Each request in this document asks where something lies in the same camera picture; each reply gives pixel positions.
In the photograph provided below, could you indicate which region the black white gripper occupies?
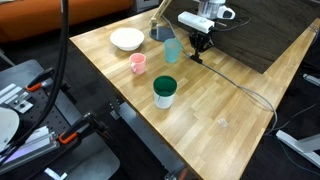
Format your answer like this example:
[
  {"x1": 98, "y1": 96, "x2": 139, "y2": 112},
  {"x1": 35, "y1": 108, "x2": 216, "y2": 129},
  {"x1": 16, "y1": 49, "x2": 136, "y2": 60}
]
[{"x1": 194, "y1": 0, "x2": 235, "y2": 58}]

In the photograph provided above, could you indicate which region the grey lamp cable with switch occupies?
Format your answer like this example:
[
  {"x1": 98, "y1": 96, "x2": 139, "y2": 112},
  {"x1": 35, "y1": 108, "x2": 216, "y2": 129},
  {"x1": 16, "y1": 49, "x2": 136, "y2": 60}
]
[{"x1": 161, "y1": 14, "x2": 278, "y2": 138}]

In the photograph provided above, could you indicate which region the wooden desk lamp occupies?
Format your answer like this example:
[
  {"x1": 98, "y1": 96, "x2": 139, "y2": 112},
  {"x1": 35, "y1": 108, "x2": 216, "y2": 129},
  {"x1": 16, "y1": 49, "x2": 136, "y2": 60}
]
[{"x1": 149, "y1": 0, "x2": 175, "y2": 42}]

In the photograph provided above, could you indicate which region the teal plastic cup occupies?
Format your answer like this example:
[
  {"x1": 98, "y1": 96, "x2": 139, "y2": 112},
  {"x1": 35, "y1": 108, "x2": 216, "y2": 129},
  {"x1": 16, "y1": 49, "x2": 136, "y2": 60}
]
[{"x1": 164, "y1": 38, "x2": 181, "y2": 63}]

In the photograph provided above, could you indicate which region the green and white cup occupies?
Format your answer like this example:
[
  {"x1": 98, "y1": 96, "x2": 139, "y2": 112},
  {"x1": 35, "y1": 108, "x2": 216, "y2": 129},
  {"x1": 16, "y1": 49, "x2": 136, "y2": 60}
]
[{"x1": 153, "y1": 76, "x2": 177, "y2": 109}]

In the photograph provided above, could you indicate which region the dark wooden board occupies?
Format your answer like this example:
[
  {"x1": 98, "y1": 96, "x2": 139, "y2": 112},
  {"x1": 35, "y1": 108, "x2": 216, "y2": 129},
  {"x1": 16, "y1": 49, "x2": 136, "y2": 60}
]
[{"x1": 164, "y1": 0, "x2": 320, "y2": 73}]

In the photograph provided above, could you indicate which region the pink plastic mug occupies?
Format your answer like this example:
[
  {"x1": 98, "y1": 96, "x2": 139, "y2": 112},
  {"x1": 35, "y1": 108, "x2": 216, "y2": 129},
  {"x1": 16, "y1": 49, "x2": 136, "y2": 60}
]
[{"x1": 129, "y1": 53, "x2": 146, "y2": 74}]

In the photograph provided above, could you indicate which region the white bowl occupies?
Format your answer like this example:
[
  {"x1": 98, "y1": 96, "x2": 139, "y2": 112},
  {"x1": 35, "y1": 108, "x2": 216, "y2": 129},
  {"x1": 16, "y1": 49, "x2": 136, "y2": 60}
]
[{"x1": 110, "y1": 28, "x2": 144, "y2": 51}]

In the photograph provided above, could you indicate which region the grey table support beam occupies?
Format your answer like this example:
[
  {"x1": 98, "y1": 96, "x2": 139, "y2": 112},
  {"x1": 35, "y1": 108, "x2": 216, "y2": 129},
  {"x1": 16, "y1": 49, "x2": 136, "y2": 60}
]
[{"x1": 110, "y1": 103, "x2": 185, "y2": 180}]

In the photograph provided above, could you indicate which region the orange black clamp near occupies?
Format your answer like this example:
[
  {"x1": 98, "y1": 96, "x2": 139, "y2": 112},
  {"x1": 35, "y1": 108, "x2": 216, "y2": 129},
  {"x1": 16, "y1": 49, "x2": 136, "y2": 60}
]
[{"x1": 58, "y1": 113, "x2": 99, "y2": 145}]

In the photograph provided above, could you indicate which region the orange black clamp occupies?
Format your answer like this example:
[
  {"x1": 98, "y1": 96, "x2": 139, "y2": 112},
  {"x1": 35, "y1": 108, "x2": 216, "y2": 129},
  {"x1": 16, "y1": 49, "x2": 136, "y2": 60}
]
[
  {"x1": 58, "y1": 113, "x2": 99, "y2": 145},
  {"x1": 25, "y1": 67, "x2": 55, "y2": 92}
]

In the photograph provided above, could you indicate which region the white table leg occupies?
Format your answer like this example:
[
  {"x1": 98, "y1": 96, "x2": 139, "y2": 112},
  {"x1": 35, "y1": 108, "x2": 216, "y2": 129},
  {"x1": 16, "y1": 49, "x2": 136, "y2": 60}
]
[{"x1": 276, "y1": 130, "x2": 320, "y2": 168}]

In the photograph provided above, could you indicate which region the orange black clamp far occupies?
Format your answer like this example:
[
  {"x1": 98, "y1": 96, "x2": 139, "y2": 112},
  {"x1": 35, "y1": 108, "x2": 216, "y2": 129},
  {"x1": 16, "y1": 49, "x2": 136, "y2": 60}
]
[{"x1": 25, "y1": 67, "x2": 55, "y2": 92}]

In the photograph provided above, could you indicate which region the orange sofa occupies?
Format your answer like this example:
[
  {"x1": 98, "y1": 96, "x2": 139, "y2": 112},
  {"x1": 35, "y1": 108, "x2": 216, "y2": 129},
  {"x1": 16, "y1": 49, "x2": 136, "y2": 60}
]
[{"x1": 0, "y1": 0, "x2": 133, "y2": 43}]

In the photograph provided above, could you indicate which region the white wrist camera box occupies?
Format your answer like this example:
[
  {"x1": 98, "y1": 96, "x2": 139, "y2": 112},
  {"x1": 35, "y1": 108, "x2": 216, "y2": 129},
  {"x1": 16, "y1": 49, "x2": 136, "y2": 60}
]
[{"x1": 178, "y1": 11, "x2": 215, "y2": 33}]

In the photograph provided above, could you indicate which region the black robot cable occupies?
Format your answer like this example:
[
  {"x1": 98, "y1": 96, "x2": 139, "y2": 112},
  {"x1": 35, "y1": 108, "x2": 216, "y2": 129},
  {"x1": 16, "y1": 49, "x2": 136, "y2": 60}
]
[{"x1": 0, "y1": 0, "x2": 70, "y2": 158}]

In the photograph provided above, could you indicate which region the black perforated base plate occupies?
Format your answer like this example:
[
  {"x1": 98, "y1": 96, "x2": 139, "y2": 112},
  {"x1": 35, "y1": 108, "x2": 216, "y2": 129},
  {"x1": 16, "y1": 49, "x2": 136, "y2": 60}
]
[{"x1": 0, "y1": 84, "x2": 91, "y2": 174}]

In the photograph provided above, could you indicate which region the aluminium extrusion rail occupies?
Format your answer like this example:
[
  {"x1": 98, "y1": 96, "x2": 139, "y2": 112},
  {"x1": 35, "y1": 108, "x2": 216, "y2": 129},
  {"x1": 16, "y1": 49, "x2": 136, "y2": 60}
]
[{"x1": 0, "y1": 126, "x2": 60, "y2": 175}]

